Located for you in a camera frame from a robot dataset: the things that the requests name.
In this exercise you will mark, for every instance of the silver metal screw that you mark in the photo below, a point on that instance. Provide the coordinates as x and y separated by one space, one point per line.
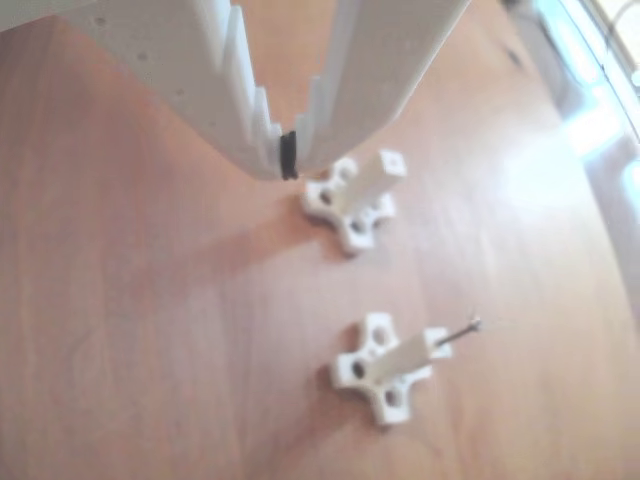
460 332

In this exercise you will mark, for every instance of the white post stand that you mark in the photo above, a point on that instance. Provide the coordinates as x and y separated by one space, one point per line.
370 185
400 357

